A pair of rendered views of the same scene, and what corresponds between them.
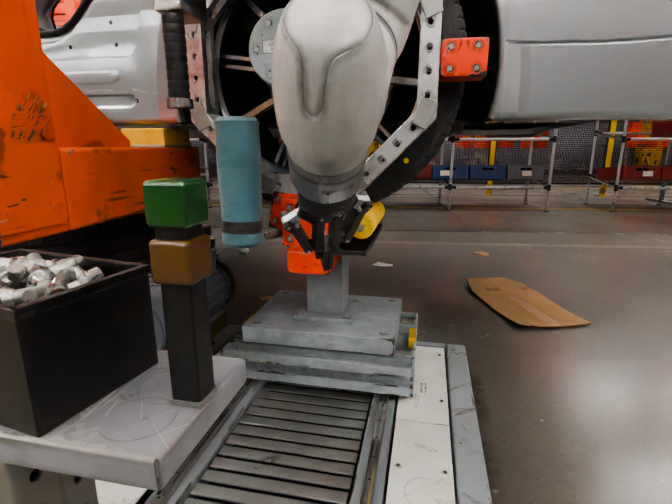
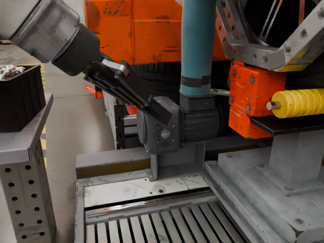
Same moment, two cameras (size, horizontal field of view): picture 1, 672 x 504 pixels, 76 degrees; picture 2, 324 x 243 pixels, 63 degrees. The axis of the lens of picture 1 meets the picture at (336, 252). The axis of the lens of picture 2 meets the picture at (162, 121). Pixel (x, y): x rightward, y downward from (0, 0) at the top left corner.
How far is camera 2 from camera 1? 63 cm
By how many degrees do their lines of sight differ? 60
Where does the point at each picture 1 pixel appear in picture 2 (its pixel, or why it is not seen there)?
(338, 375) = (248, 226)
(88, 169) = (150, 32)
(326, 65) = not seen: outside the picture
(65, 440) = not seen: outside the picture
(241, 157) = (187, 27)
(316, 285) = (277, 149)
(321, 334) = (251, 188)
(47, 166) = (122, 29)
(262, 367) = (216, 187)
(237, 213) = (183, 69)
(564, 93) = not seen: outside the picture
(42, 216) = (116, 54)
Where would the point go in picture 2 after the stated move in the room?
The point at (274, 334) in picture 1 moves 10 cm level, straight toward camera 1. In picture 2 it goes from (230, 169) to (209, 179)
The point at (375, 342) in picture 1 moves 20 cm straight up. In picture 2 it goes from (283, 222) to (298, 150)
